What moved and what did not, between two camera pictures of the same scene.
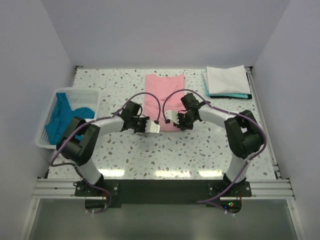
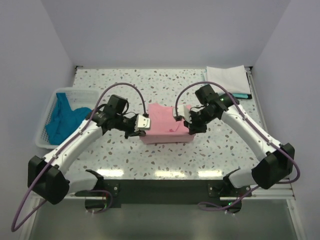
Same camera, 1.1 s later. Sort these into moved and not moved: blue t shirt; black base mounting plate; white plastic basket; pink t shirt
Moved: pink t shirt
Not moved: black base mounting plate; blue t shirt; white plastic basket
